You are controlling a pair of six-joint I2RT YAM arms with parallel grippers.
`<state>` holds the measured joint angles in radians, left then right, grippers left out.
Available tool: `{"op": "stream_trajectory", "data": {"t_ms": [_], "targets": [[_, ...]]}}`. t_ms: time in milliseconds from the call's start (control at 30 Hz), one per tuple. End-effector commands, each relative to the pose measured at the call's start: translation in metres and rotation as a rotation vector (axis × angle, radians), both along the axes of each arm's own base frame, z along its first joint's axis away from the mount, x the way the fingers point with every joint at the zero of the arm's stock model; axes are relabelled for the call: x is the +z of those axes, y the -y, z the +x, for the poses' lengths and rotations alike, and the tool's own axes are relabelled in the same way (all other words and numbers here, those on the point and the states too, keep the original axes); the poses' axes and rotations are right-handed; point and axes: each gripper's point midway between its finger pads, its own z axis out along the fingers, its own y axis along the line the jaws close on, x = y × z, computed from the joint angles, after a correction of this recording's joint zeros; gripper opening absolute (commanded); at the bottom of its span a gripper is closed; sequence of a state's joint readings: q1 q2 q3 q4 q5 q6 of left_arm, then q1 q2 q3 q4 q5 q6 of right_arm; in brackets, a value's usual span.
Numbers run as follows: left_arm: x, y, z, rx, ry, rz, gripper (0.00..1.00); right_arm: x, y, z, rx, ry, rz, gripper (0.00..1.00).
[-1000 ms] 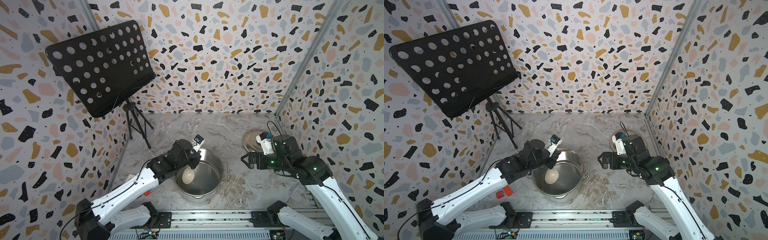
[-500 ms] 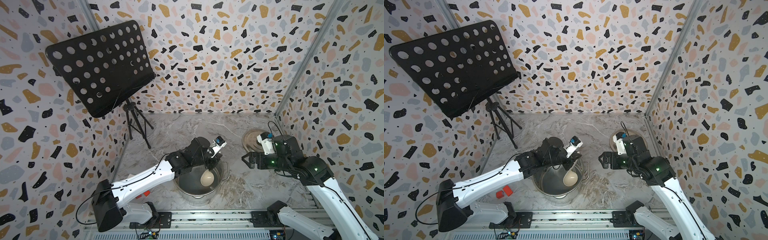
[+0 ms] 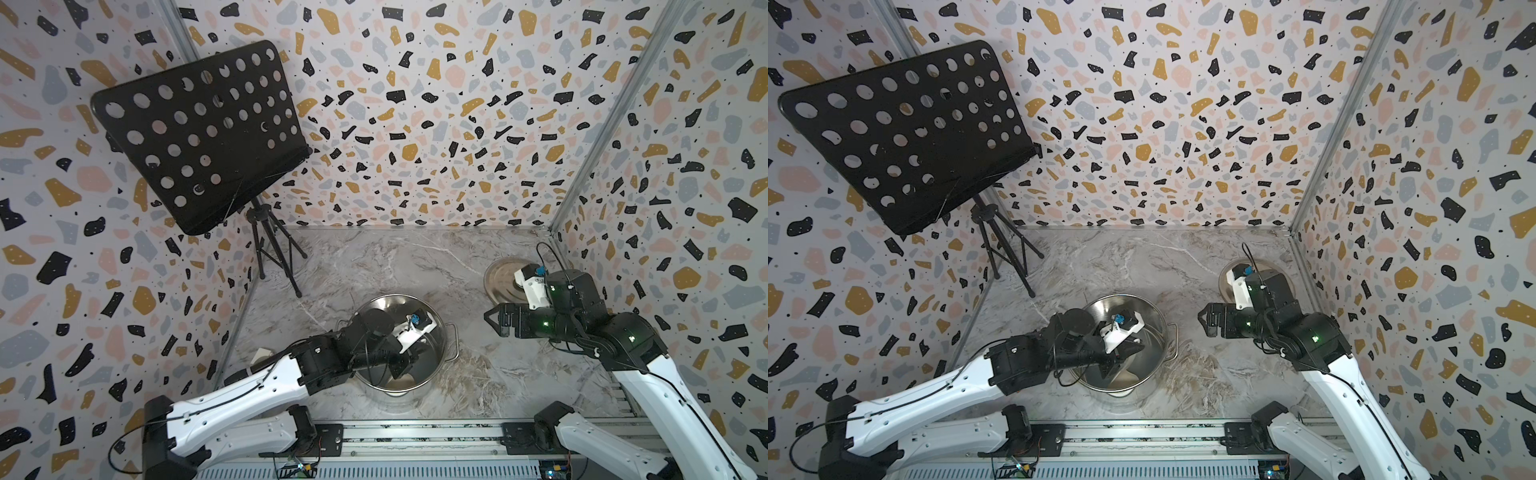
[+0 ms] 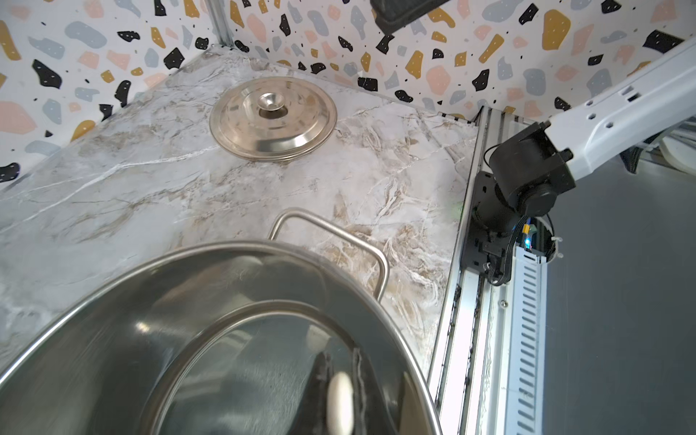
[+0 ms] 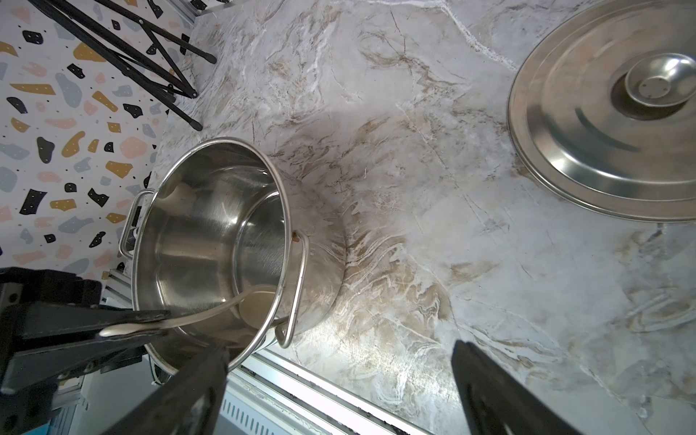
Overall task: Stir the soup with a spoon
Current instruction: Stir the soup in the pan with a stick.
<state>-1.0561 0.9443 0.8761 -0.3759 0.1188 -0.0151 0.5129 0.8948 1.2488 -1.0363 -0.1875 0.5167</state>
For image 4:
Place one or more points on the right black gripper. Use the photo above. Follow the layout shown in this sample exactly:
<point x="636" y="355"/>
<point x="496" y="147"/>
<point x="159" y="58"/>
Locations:
<point x="392" y="15"/>

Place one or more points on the stainless steel pot lid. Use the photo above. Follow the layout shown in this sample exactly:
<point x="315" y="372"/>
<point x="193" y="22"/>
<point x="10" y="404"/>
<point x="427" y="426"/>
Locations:
<point x="273" y="119"/>

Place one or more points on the cream plastic ladle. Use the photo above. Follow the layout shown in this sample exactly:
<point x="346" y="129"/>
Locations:
<point x="340" y="408"/>

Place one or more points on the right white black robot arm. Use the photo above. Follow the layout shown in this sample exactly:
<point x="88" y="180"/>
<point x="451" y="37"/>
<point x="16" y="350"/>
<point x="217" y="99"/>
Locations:
<point x="559" y="87"/>

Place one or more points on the right green circuit board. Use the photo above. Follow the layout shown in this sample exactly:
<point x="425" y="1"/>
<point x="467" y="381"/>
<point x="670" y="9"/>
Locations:
<point x="532" y="234"/>

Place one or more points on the aluminium mounting rail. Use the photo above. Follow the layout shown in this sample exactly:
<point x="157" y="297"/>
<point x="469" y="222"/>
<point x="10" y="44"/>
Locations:
<point x="487" y="368"/>

